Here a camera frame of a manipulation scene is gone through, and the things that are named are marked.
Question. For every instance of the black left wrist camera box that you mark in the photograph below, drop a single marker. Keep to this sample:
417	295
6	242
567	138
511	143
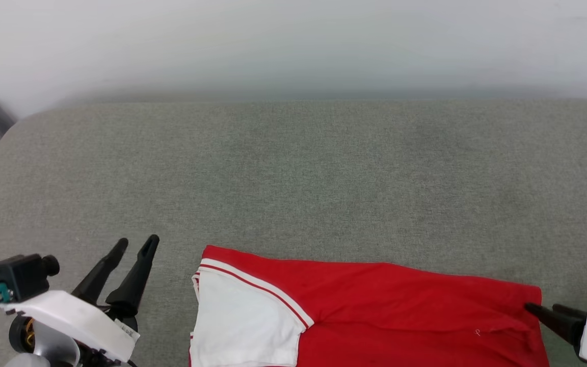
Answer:
21	275

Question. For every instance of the red and white shirt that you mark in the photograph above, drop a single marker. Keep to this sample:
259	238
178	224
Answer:
400	316

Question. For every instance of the grey fabric sofa cushion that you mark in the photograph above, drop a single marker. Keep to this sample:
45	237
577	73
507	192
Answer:
293	178

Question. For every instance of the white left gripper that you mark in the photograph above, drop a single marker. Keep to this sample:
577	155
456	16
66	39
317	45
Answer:
69	318

